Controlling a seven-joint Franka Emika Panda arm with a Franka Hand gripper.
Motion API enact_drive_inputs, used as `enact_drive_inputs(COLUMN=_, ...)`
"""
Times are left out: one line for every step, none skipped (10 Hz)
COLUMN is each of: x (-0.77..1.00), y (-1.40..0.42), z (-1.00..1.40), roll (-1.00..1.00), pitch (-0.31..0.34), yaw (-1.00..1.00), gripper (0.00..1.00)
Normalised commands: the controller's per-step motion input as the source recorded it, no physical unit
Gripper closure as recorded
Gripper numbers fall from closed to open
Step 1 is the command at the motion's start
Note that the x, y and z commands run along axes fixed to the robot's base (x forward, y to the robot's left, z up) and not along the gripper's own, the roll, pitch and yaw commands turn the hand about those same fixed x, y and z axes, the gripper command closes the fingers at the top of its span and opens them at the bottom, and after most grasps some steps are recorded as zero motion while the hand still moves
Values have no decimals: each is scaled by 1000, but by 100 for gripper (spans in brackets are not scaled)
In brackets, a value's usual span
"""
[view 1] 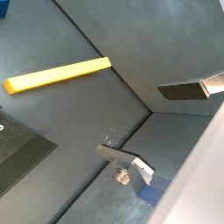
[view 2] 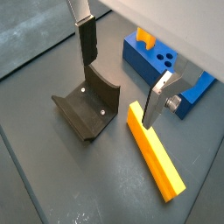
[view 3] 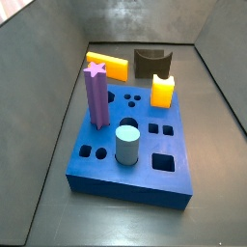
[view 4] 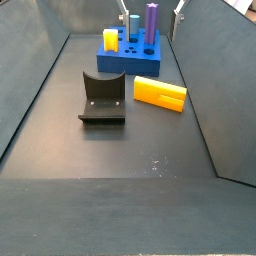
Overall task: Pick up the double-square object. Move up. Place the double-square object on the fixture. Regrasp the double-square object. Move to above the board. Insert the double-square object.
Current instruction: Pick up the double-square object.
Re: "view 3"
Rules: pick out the long yellow double-square block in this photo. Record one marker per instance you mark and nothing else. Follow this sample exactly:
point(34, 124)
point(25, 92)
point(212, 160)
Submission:
point(116, 68)

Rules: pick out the blue foam shape board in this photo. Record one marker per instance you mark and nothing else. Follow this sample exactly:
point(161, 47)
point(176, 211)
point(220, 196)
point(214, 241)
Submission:
point(160, 177)

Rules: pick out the light blue cylinder peg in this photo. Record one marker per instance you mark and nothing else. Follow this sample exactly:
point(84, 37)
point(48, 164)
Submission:
point(127, 144)

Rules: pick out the yellow notched block peg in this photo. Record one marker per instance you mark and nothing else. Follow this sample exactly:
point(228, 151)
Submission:
point(162, 91)

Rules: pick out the purple star-shaped peg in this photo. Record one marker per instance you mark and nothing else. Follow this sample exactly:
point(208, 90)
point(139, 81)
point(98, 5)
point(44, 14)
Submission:
point(97, 94)

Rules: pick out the black curved stand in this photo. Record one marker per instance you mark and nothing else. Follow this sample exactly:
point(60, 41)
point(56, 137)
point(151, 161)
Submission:
point(148, 62)

